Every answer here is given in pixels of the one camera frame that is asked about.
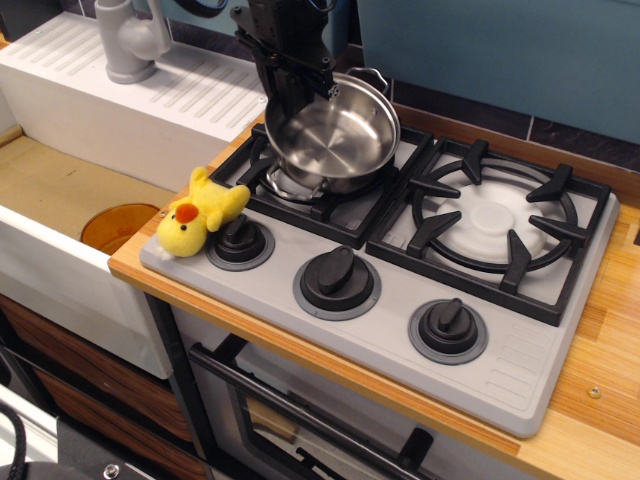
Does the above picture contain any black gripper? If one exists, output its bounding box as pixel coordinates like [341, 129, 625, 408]
[230, 1, 338, 120]

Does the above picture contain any stainless steel pan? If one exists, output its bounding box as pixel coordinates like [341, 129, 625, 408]
[264, 67, 401, 194]

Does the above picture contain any black left stove knob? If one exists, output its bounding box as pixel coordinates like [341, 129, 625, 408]
[205, 214, 275, 272]

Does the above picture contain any black stove knob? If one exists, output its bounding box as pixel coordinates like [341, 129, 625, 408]
[293, 245, 382, 322]
[205, 214, 275, 272]
[408, 298, 489, 366]

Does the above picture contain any black middle stove knob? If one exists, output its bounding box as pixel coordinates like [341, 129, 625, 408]
[293, 245, 382, 322]

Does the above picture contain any grey toy stove top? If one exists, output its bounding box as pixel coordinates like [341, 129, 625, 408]
[140, 126, 620, 437]

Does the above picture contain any black right stove knob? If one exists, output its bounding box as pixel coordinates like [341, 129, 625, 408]
[408, 298, 489, 366]

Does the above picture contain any grey toy faucet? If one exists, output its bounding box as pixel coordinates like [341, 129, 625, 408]
[94, 0, 172, 84]

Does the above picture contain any black left burner grate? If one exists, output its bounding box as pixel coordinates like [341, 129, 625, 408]
[210, 123, 434, 249]

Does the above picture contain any black burner grate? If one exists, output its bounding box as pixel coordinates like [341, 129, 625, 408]
[210, 123, 434, 249]
[366, 138, 619, 326]

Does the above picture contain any yellow stuffed duck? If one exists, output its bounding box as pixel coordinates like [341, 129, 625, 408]
[156, 167, 251, 260]

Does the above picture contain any white toy sink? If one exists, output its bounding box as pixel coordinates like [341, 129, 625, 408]
[1, 13, 266, 379]

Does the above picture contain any orange plastic plate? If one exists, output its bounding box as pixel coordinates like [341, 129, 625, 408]
[80, 203, 159, 255]

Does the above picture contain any black right burner grate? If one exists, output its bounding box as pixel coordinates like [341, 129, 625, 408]
[366, 138, 619, 326]

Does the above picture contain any wooden drawer cabinet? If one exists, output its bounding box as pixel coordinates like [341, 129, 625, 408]
[1, 297, 210, 479]

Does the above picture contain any oven door with handle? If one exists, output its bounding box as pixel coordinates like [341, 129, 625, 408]
[188, 334, 433, 479]

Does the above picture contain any black braided cable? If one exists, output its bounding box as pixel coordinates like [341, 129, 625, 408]
[0, 402, 29, 480]

